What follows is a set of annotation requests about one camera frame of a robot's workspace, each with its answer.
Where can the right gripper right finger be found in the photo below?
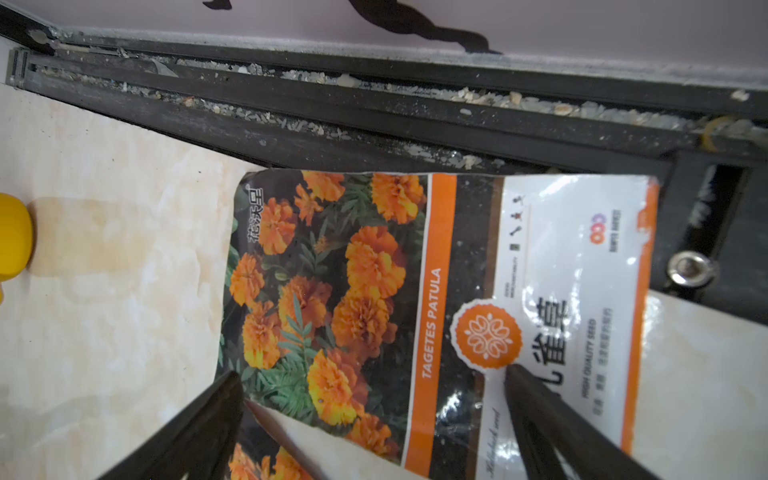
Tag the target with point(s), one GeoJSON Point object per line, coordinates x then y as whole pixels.
{"type": "Point", "coordinates": [550, 433]}

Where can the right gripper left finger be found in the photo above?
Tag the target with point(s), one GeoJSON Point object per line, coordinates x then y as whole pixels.
{"type": "Point", "coordinates": [196, 444]}

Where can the marigold seed packet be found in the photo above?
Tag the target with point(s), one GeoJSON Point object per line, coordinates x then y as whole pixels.
{"type": "Point", "coordinates": [272, 446]}
{"type": "Point", "coordinates": [384, 308]}

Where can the yellow mug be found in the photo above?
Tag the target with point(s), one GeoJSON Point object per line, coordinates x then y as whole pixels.
{"type": "Point", "coordinates": [17, 237]}

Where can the black frame rail right side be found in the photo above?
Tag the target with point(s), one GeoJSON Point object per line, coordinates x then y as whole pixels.
{"type": "Point", "coordinates": [706, 145]}

